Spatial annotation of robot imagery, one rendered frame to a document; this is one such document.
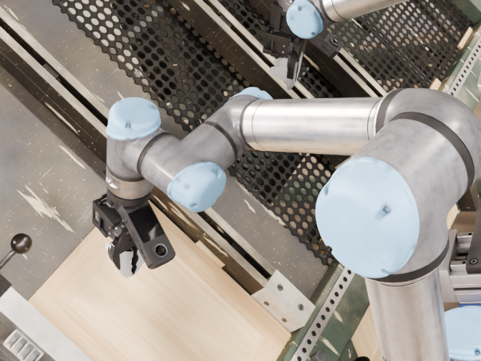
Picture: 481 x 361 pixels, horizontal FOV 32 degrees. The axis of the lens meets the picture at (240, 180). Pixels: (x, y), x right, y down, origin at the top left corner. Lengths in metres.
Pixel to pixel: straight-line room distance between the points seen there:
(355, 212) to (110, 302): 0.94
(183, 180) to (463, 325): 0.45
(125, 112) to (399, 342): 0.50
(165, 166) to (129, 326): 0.61
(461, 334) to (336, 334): 0.75
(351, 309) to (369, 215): 1.17
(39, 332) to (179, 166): 0.57
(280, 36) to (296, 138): 0.75
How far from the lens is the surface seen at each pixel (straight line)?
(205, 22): 2.17
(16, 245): 1.56
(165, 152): 1.21
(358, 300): 2.05
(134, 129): 1.21
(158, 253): 1.34
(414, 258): 0.92
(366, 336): 2.60
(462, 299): 1.85
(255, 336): 1.89
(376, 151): 0.90
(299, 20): 1.64
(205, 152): 1.21
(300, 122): 1.13
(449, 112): 0.95
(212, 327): 1.84
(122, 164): 1.26
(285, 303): 1.89
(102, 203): 1.41
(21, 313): 1.65
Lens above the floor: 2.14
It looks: 29 degrees down
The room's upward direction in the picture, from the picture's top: 24 degrees counter-clockwise
